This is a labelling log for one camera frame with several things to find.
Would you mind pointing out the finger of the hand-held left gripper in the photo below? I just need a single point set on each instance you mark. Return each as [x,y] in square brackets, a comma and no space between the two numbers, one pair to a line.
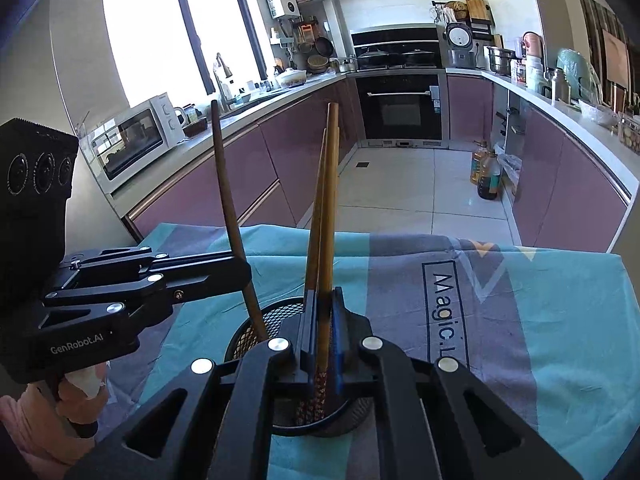
[120,259]
[215,272]

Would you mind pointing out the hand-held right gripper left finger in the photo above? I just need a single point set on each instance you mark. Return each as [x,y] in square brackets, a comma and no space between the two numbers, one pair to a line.
[310,320]

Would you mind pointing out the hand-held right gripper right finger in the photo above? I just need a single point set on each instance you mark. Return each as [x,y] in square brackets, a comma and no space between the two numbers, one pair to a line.
[339,330]

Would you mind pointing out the black mesh utensil holder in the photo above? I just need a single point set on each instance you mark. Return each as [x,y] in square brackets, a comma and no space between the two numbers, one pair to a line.
[245,330]

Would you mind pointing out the dark brown chopstick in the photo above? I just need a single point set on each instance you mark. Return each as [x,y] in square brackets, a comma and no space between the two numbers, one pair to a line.
[225,200]

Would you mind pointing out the person's left hand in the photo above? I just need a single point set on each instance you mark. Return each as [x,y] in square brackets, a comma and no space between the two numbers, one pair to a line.
[45,415]

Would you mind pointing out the purple base cabinets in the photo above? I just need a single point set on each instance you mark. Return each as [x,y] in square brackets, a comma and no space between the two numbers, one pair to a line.
[560,190]
[250,170]

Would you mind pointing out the white microwave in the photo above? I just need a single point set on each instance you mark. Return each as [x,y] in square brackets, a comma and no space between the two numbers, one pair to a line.
[150,127]

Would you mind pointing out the dark wicker basket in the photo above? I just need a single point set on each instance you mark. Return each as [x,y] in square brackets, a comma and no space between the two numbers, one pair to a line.
[196,126]

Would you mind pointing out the white kettle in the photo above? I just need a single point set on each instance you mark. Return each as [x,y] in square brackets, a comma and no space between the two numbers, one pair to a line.
[180,116]

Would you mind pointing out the kitchen faucet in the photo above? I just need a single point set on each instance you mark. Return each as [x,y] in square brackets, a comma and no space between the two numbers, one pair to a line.
[223,77]

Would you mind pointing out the white ceramic bowl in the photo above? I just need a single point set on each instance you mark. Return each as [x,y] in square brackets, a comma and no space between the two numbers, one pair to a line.
[291,78]

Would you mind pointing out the kitchen window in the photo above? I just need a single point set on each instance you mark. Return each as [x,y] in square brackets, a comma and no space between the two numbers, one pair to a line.
[150,35]

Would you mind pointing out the teal grey printed tablecloth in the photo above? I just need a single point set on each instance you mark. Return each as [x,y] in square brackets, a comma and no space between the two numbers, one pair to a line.
[550,320]

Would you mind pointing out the dark sauce bottle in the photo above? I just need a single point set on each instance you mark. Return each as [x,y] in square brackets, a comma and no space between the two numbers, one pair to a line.
[490,180]

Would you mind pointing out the yellow cooking oil bottle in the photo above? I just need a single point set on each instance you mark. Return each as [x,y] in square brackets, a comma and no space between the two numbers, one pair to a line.
[477,165]

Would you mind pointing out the black built-in oven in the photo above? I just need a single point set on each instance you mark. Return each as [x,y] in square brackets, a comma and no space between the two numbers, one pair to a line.
[400,107]

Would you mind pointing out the round bamboo basket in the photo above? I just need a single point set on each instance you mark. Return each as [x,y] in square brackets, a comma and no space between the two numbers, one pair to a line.
[318,63]

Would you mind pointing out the hanging black frying pan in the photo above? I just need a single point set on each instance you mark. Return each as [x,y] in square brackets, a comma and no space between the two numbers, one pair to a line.
[323,46]

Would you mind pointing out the black wok with lid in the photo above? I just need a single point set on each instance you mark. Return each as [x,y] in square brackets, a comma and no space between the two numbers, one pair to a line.
[372,57]

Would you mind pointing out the black pot with lid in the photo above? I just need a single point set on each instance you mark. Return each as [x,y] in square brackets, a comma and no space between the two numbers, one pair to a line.
[419,57]

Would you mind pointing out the black range hood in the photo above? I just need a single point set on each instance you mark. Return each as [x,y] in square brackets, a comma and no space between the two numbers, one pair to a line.
[395,37]

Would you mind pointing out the silver rice cooker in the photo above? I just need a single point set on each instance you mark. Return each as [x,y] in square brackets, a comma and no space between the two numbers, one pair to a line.
[461,45]

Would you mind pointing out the stainless steel pot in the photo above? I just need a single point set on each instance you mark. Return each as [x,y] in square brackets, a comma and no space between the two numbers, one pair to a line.
[500,60]

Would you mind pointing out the crumpled clear plastic bag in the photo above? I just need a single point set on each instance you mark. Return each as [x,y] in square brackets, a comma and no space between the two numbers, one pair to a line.
[599,114]

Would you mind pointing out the pink kitchen appliance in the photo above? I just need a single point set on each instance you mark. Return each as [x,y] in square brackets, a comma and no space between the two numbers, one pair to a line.
[531,46]

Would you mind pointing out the wooden cutting board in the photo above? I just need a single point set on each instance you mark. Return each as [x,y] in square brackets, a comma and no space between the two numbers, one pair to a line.
[477,10]

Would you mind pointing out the mint green appliance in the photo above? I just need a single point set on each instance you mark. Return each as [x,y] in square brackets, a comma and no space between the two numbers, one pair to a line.
[575,72]

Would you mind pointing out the clear plastic food container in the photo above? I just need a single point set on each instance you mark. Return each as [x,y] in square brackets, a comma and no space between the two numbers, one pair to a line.
[631,135]

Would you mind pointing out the framed pink painting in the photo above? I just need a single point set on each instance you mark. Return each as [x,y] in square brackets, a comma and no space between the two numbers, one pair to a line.
[616,57]

